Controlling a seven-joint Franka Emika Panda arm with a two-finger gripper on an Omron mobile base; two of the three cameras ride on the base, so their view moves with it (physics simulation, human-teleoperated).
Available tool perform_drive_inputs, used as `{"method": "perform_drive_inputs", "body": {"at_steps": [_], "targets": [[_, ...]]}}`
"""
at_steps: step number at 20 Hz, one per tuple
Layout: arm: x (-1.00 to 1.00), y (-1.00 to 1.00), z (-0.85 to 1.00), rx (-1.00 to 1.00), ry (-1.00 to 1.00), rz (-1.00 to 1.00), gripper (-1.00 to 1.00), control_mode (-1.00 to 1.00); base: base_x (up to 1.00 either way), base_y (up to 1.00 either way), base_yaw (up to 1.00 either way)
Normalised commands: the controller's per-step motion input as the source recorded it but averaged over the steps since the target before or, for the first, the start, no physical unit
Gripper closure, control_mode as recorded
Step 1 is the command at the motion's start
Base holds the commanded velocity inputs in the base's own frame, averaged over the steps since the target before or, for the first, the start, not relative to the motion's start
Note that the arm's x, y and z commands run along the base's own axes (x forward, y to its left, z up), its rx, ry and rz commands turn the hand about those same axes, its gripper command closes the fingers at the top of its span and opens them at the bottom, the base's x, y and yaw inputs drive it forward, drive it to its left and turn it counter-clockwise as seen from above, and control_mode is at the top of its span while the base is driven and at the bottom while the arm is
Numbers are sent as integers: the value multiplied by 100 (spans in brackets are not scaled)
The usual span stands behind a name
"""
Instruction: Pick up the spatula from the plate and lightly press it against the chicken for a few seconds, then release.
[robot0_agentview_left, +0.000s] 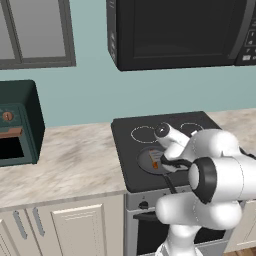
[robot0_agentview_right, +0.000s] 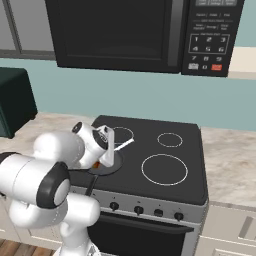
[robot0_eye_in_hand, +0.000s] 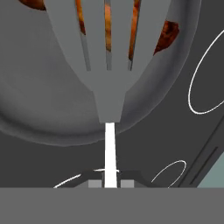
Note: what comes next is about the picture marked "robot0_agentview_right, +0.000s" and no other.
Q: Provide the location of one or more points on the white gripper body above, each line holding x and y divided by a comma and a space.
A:
110, 150

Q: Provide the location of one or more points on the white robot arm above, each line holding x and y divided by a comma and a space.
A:
30, 176

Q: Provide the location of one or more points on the orange chicken piece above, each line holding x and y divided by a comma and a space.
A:
96, 165

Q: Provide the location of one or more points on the dark grey frying pan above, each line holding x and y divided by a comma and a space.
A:
115, 166

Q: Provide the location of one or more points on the black oven knob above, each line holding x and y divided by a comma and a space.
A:
138, 210
114, 206
179, 216
158, 212

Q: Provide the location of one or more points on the black hob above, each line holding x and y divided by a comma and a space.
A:
166, 166

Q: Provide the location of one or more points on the silver oven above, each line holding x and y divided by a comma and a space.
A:
140, 240

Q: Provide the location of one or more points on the dark green toaster oven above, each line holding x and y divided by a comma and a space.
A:
13, 100

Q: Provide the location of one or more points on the black microwave oven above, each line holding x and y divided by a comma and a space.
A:
116, 33

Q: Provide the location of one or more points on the cream base cupboard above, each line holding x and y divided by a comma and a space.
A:
23, 233

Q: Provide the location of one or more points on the cream drawer front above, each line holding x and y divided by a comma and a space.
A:
230, 223

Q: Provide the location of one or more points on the cream cupboard door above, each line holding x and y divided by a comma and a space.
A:
226, 250

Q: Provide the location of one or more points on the grey wall cupboard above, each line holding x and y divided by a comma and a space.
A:
26, 26

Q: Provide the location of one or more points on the cream wall cupboard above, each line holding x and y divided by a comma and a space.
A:
243, 61

